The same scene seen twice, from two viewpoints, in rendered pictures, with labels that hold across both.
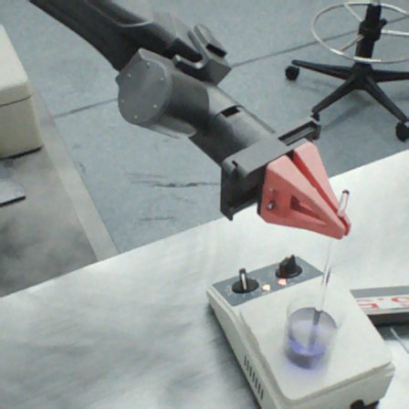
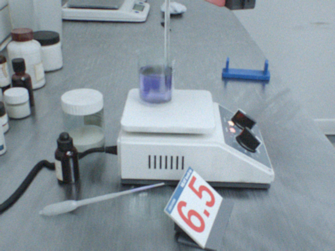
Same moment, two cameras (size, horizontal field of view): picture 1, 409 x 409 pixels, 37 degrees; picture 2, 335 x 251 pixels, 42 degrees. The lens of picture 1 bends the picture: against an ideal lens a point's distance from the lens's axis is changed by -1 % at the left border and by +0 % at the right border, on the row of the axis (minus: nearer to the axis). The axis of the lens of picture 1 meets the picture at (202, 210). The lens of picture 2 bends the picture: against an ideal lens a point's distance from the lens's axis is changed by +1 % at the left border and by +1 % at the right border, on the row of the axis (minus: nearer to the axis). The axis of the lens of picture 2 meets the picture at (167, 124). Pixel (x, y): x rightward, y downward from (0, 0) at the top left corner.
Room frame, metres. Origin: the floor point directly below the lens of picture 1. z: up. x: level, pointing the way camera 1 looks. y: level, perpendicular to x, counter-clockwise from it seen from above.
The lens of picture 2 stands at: (0.54, -0.60, 1.08)
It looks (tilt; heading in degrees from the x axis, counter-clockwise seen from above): 28 degrees down; 112
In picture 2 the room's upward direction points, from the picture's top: 1 degrees clockwise
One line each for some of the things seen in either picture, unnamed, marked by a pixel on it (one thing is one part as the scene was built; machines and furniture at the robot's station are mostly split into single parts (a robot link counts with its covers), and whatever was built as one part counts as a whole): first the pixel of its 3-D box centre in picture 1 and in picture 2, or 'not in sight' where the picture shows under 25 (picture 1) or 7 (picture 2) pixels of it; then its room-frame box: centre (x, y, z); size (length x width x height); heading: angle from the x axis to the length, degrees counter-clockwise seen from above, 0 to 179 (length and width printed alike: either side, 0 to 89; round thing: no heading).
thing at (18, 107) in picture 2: not in sight; (17, 103); (0.05, -0.08, 0.77); 0.04 x 0.04 x 0.04
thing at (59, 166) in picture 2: not in sight; (66, 155); (0.24, -0.20, 0.78); 0.03 x 0.03 x 0.07
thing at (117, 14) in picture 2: not in sight; (107, 7); (-0.17, 0.62, 0.77); 0.26 x 0.19 x 0.05; 20
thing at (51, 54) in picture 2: not in sight; (45, 51); (-0.05, 0.14, 0.79); 0.07 x 0.07 x 0.07
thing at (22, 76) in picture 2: not in sight; (21, 82); (0.03, -0.04, 0.79); 0.03 x 0.03 x 0.08
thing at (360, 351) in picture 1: (313, 333); (169, 109); (0.34, -0.11, 0.83); 0.12 x 0.12 x 0.01; 21
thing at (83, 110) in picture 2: not in sight; (83, 120); (0.21, -0.12, 0.79); 0.06 x 0.06 x 0.08
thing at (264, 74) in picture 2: not in sight; (246, 68); (0.36, 0.27, 0.77); 0.10 x 0.03 x 0.04; 14
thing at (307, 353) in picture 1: (314, 330); (155, 76); (0.32, -0.10, 0.87); 0.06 x 0.05 x 0.08; 100
